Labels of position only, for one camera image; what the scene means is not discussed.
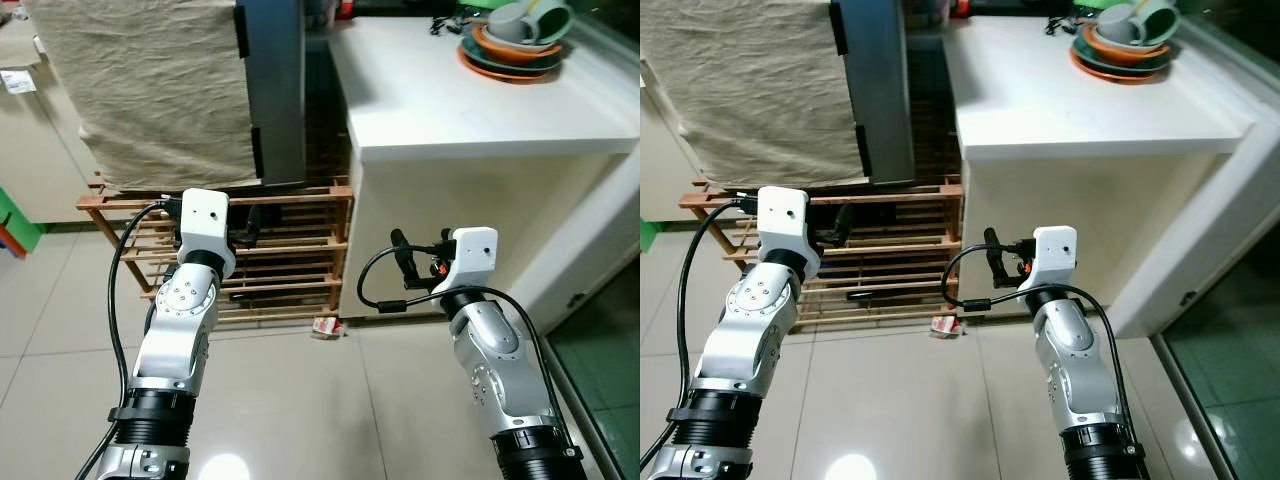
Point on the white paper label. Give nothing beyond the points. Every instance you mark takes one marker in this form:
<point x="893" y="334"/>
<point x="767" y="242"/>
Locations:
<point x="18" y="82"/>

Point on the small white red carton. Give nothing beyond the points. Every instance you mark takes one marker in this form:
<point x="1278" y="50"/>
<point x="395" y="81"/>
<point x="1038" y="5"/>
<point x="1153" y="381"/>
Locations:
<point x="326" y="328"/>
<point x="946" y="326"/>

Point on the green plastic bin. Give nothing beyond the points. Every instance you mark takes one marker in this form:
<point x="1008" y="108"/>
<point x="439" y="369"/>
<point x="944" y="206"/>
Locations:
<point x="646" y="235"/>
<point x="15" y="225"/>

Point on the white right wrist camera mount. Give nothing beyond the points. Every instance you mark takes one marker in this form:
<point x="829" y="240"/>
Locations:
<point x="1052" y="255"/>
<point x="470" y="255"/>

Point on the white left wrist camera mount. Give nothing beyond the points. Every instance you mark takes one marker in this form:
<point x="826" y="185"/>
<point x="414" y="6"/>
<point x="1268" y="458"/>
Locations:
<point x="785" y="225"/>
<point x="205" y="225"/>

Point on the brown wooden slat rack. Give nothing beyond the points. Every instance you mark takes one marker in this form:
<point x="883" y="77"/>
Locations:
<point x="900" y="255"/>
<point x="290" y="255"/>

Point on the pale green ceramic mug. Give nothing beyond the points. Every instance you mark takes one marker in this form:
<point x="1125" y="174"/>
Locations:
<point x="1118" y="28"/>
<point x="1165" y="20"/>
<point x="558" y="20"/>
<point x="510" y="28"/>

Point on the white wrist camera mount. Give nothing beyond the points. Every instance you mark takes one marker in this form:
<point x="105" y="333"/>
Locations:
<point x="1052" y="255"/>
<point x="470" y="255"/>
<point x="785" y="225"/>
<point x="205" y="225"/>

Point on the white cabinet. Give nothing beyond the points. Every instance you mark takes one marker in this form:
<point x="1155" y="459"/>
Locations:
<point x="660" y="170"/>
<point x="40" y="160"/>

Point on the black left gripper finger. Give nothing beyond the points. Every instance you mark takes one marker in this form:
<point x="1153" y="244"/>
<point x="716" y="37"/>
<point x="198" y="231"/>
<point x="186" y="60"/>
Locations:
<point x="254" y="225"/>
<point x="845" y="224"/>

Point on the beige linen cloth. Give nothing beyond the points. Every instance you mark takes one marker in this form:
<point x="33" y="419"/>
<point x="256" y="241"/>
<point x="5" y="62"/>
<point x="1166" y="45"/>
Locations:
<point x="140" y="90"/>
<point x="750" y="90"/>

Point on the dark green plate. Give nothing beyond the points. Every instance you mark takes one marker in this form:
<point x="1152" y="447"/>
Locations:
<point x="520" y="67"/>
<point x="1130" y="66"/>

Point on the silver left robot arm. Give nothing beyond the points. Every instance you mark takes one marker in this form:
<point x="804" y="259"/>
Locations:
<point x="745" y="330"/>
<point x="180" y="330"/>

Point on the white kitchen counter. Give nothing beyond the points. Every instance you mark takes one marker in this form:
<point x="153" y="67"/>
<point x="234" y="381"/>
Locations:
<point x="470" y="100"/>
<point x="1080" y="100"/>

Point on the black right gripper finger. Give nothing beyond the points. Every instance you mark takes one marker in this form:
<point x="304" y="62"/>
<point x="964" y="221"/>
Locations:
<point x="403" y="255"/>
<point x="995" y="254"/>

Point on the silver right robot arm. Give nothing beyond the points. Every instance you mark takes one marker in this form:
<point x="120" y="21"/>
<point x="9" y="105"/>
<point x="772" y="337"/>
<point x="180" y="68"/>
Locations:
<point x="485" y="350"/>
<point x="1065" y="345"/>

